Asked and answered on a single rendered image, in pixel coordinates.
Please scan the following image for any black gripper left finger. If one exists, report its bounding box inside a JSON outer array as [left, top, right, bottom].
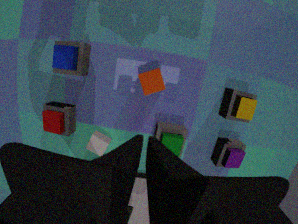
[[0, 135, 144, 224]]

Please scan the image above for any orange cube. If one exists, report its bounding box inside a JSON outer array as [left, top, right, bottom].
[[138, 68, 165, 96]]

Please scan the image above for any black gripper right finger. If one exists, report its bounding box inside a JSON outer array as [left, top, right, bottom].
[[146, 137, 290, 224]]

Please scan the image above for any purple button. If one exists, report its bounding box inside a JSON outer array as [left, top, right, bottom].
[[212, 136, 247, 168]]

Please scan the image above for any blue button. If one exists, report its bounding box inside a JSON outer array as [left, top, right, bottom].
[[52, 40, 92, 76]]

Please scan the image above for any red button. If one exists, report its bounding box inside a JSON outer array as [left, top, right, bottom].
[[43, 101, 76, 136]]

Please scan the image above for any yellow button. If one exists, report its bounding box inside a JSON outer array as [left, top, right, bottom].
[[218, 87, 257, 123]]

